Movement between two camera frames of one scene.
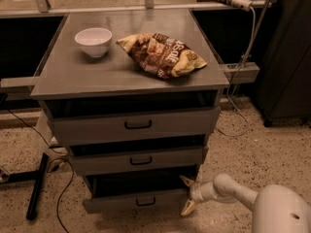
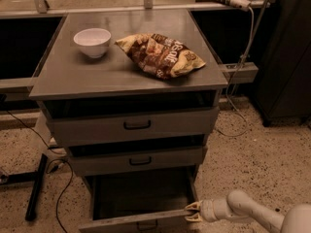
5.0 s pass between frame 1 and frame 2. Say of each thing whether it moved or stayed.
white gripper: moved
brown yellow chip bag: stayed
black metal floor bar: stayed
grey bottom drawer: moved
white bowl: stayed
